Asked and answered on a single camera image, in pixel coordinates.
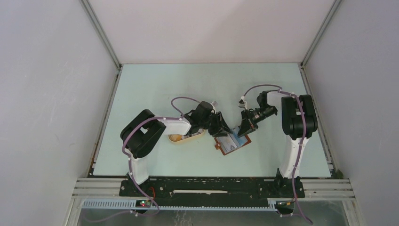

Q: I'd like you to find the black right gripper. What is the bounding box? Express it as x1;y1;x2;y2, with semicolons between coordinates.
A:
238;106;276;137

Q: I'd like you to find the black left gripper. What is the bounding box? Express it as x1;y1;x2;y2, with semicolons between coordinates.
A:
199;112;232;137

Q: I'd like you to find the brown leather card holder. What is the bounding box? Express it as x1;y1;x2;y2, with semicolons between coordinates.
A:
214;126;252;155

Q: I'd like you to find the orange VIP card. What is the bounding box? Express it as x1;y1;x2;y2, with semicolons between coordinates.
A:
168;134;182;142

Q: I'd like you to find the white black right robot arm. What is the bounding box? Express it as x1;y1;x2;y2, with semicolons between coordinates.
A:
238;90;318;197

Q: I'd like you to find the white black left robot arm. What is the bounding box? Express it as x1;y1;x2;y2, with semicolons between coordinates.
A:
120;101;233;196

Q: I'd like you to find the beige plastic card tray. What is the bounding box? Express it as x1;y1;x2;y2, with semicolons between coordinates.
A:
168;129;207;145

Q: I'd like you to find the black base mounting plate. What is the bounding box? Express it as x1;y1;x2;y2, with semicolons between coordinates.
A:
119;177;305;208

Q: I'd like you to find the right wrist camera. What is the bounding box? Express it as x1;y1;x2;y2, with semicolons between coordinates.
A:
238;96;248;110

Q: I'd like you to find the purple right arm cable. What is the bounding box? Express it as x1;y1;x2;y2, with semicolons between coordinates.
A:
238;84;314;225

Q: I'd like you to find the aluminium frame rail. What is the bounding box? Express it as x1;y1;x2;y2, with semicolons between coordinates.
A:
72;178;356;211

